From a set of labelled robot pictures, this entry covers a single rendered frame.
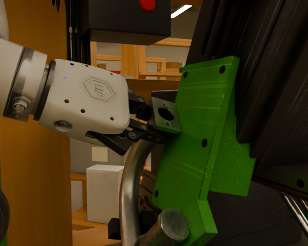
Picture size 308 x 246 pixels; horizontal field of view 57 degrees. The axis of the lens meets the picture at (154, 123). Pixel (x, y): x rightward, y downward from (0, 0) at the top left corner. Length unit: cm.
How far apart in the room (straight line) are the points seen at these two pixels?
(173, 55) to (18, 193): 1086
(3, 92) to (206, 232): 25
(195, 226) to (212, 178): 6
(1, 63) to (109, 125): 13
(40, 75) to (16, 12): 35
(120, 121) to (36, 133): 33
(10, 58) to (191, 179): 24
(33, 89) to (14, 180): 36
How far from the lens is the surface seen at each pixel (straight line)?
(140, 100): 41
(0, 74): 33
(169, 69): 782
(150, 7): 60
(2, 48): 34
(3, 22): 43
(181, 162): 38
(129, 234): 43
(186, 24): 1184
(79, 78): 36
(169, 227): 33
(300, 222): 43
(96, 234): 79
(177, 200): 37
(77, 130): 34
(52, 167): 66
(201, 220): 32
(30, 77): 33
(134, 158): 44
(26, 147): 65
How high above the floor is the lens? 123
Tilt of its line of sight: 5 degrees down
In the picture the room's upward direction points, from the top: straight up
